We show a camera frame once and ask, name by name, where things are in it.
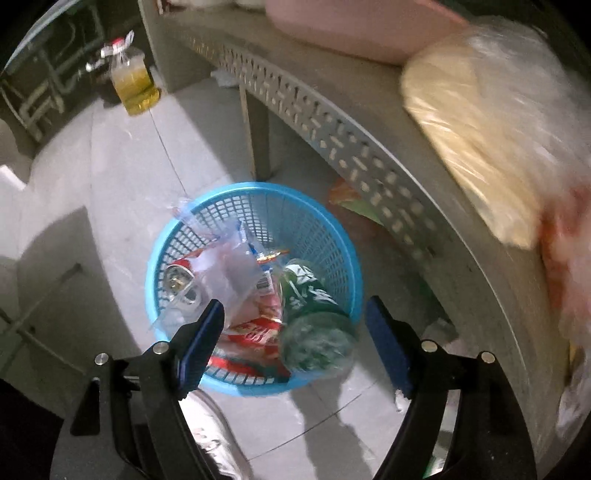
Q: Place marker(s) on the red food in plastic bag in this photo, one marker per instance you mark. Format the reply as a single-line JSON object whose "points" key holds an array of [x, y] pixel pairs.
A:
{"points": [[565, 249]]}

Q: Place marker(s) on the blue plastic mesh basket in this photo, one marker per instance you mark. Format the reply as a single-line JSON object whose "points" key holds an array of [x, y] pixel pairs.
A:
{"points": [[278, 217]]}

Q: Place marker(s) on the white sneaker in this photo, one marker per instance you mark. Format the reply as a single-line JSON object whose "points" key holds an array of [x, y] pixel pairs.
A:
{"points": [[212, 433]]}

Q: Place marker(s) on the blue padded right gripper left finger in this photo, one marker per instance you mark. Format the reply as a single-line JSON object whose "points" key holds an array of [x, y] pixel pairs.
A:
{"points": [[195, 343]]}

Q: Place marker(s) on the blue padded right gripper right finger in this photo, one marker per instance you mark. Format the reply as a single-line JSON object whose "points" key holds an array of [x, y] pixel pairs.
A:
{"points": [[388, 336]]}

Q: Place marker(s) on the green label plastic bottle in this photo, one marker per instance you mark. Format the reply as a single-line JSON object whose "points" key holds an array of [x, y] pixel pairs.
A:
{"points": [[317, 339]]}

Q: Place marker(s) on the yellow cooking oil bottle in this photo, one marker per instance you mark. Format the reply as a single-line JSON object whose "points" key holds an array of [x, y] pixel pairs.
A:
{"points": [[128, 74]]}

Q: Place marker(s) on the clear plastic wrapper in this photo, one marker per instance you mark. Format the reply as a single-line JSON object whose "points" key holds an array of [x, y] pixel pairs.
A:
{"points": [[225, 265]]}

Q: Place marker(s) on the red snack bag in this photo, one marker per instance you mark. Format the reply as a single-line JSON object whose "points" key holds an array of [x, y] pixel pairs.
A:
{"points": [[248, 350]]}

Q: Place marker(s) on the yellow food in plastic bag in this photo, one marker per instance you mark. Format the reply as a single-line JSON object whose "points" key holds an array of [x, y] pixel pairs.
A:
{"points": [[508, 119]]}

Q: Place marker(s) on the red drink can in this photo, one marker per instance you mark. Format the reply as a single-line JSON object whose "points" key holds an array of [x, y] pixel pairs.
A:
{"points": [[180, 284]]}

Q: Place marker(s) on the pink plastic basin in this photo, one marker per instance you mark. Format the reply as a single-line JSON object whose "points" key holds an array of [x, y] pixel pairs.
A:
{"points": [[389, 31]]}

